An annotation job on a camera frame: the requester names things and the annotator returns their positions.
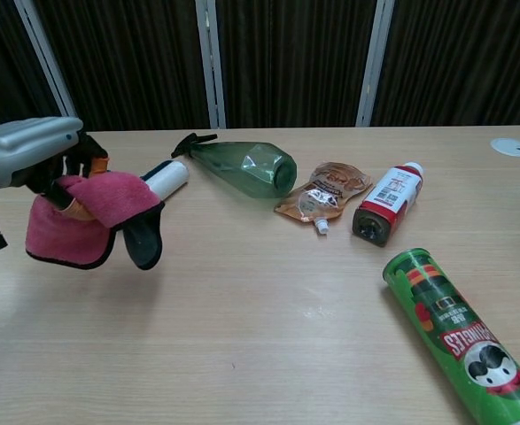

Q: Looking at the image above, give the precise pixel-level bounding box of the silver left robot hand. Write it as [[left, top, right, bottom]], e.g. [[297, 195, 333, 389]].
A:
[[0, 117, 111, 222]]

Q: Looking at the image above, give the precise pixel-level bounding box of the pink cloth with black trim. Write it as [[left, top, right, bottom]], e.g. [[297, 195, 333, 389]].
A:
[[24, 170, 166, 271]]

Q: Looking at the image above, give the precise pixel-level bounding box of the dark pleated partition panel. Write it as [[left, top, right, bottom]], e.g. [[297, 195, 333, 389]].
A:
[[371, 0, 520, 128], [214, 0, 378, 129], [33, 0, 211, 132], [0, 0, 68, 132]]

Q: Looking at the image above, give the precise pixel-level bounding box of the green plastic spray bottle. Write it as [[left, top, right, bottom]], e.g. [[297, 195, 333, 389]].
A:
[[170, 131, 299, 201]]

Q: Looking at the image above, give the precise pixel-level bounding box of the brown spout pouch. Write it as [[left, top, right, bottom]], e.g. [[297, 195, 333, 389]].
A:
[[273, 161, 375, 236]]

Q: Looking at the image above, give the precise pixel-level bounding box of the red white drink bottle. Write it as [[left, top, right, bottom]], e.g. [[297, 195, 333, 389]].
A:
[[351, 161, 425, 248]]

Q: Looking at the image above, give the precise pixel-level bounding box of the green Pringles can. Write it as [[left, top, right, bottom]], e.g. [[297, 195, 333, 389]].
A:
[[382, 247, 520, 425]]

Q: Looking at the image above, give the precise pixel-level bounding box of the grey metal partition post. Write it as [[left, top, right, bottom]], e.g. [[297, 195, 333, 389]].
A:
[[196, 0, 227, 130], [13, 0, 83, 120], [355, 0, 396, 128]]

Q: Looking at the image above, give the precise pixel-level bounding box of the teal handled lint roller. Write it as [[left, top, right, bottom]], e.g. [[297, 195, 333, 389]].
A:
[[139, 159, 190, 200]]

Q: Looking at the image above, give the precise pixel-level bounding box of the grey round cable grommet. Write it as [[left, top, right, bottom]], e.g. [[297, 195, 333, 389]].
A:
[[489, 136, 520, 158]]

